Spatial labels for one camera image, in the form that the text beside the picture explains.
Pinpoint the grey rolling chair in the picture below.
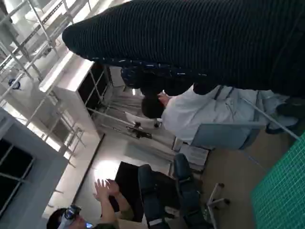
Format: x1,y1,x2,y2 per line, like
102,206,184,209
190,95,300,151

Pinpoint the person with headset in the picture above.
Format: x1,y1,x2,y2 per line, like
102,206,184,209
46,177,134,229

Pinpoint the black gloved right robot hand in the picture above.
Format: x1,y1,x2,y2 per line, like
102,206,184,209
61,0,305,99

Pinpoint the VR headset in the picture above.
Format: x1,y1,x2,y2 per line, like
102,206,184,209
61,204,83,225

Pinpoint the black monitor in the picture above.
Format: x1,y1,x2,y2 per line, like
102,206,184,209
114,161,144,222

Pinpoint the green cutting mat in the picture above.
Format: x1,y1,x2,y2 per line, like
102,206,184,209
250,137,305,229

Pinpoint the white metal frame rack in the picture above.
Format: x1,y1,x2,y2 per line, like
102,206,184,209
0,0,92,101

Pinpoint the seated person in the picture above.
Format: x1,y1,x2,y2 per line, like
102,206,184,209
141,84,301,146

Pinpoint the white shelf cabinet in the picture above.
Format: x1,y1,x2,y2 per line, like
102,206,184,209
39,51,112,116

